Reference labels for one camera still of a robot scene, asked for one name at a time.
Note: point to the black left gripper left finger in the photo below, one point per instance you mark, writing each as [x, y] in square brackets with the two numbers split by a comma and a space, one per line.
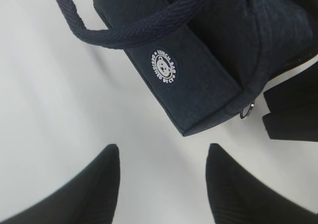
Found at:
[89, 198]

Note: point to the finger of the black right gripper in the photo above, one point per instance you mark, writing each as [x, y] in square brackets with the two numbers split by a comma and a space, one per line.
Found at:
[292, 126]
[299, 90]

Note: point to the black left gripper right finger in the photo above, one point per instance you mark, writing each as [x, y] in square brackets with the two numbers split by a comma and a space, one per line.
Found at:
[237, 197]

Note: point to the dark blue lunch bag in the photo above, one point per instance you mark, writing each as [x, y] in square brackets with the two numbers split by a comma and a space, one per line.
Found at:
[204, 60]

